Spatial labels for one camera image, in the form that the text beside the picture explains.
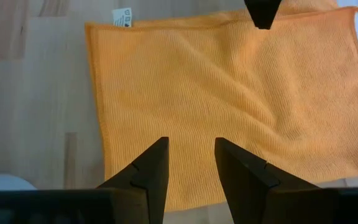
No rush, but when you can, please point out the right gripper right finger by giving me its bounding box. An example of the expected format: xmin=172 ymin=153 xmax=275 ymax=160
xmin=214 ymin=137 xmax=320 ymax=224

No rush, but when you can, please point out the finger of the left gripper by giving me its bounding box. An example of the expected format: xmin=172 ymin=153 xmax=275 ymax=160
xmin=244 ymin=0 xmax=264 ymax=30
xmin=263 ymin=0 xmax=283 ymax=30

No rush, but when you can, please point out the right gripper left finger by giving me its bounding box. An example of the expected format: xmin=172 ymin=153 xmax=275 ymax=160
xmin=96 ymin=136 xmax=170 ymax=224

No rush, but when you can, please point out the orange microfiber towel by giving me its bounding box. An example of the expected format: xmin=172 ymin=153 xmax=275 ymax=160
xmin=84 ymin=0 xmax=358 ymax=213

